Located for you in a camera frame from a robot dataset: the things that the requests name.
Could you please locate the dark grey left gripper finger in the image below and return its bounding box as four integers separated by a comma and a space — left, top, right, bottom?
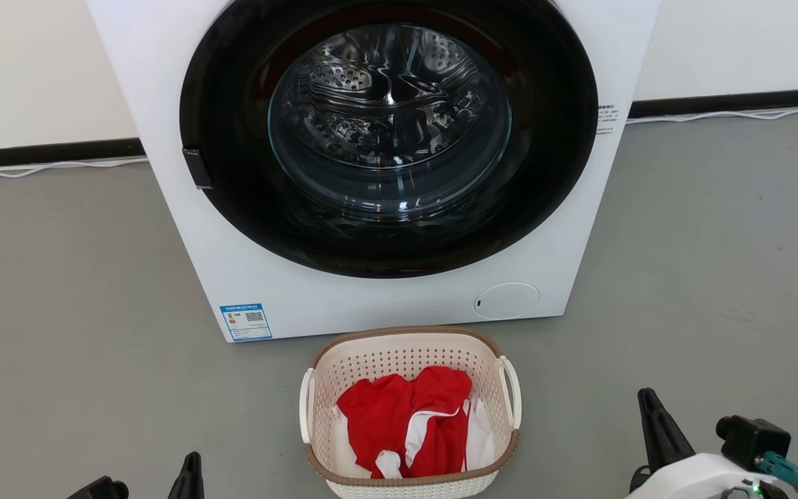
168, 452, 204, 499

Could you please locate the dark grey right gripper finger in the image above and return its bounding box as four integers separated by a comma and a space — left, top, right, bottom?
638, 388, 696, 475

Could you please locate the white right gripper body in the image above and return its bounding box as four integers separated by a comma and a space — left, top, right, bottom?
626, 454, 788, 499

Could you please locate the cream perforated laundry basket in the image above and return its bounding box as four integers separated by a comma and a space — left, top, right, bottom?
299, 326, 522, 499

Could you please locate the blue energy label sticker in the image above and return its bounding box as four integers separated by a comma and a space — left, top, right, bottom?
219, 303, 274, 342

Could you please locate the white garment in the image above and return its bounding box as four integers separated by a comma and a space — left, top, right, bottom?
330, 399, 495, 480

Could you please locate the red garment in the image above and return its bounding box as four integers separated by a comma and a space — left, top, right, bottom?
336, 366, 473, 479

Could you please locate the round white filter cover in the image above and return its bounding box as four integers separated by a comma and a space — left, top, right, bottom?
474, 282, 540, 320

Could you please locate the white washing machine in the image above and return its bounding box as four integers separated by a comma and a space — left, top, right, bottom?
86, 0, 662, 343

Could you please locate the black round washing machine door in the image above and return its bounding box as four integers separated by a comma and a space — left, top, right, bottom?
179, 0, 599, 279

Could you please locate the black baseboard strip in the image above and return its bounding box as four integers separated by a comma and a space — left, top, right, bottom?
629, 87, 798, 119
0, 138, 145, 170

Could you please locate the steel washing machine drum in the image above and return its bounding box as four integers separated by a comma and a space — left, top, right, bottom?
269, 24, 513, 222

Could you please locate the teal cable plug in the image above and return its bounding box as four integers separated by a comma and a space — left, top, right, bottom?
754, 450, 798, 497

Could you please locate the black door handle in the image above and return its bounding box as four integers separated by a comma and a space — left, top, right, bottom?
182, 148, 213, 189

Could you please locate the white floor cable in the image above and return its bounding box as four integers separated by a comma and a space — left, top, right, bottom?
626, 105, 798, 125
0, 157, 149, 179

